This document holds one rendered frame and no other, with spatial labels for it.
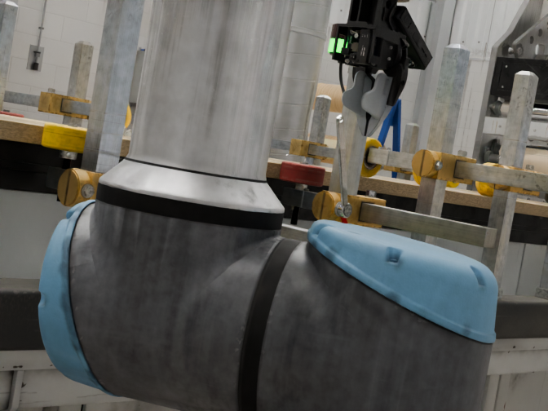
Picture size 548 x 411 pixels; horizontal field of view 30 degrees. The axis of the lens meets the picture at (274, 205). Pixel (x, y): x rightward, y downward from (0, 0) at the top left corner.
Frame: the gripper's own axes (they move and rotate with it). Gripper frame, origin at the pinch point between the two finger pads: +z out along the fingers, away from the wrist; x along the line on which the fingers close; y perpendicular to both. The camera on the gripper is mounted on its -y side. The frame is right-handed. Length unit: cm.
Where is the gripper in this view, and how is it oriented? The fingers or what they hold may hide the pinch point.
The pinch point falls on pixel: (370, 128)
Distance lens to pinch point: 149.9
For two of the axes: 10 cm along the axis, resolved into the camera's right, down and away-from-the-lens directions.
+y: -6.8, -0.7, -7.3
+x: 7.2, 1.6, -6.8
